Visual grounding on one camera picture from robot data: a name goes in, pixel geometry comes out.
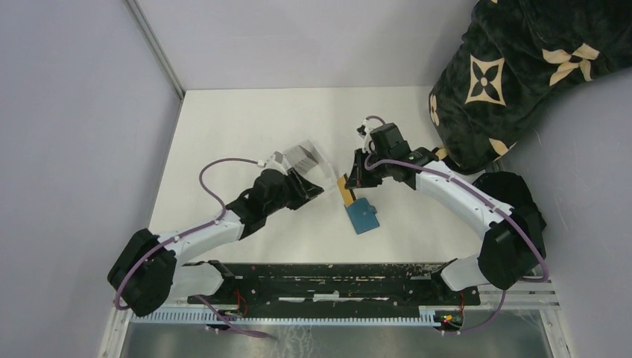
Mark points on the aluminium corner post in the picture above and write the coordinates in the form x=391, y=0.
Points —
x=153, y=43

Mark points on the gold credit card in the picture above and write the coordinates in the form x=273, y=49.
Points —
x=348, y=196

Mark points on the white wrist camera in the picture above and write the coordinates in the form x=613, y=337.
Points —
x=364, y=131
x=276, y=161

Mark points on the aluminium rail frame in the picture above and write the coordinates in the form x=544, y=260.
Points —
x=521, y=296

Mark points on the black cloth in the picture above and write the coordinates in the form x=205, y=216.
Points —
x=509, y=188

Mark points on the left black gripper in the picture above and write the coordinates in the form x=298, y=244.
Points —
x=303, y=189

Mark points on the blue leather card holder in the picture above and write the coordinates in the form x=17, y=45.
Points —
x=362, y=215

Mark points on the black floral patterned blanket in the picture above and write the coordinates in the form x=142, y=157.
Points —
x=514, y=57

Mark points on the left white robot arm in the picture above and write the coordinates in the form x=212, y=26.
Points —
x=143, y=276

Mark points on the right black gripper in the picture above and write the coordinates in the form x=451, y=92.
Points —
x=358, y=177

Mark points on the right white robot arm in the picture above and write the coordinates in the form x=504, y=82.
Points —
x=512, y=235

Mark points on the white slotted cable duct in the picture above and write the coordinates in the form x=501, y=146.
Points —
x=205, y=316

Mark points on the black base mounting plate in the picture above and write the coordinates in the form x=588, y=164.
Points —
x=357, y=290

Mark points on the stack of credit cards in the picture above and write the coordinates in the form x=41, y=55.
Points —
x=300, y=158

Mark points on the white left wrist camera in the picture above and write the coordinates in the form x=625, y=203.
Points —
x=276, y=161

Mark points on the clear plastic card box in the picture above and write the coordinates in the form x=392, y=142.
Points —
x=323, y=173

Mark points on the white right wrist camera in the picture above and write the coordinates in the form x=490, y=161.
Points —
x=364, y=131

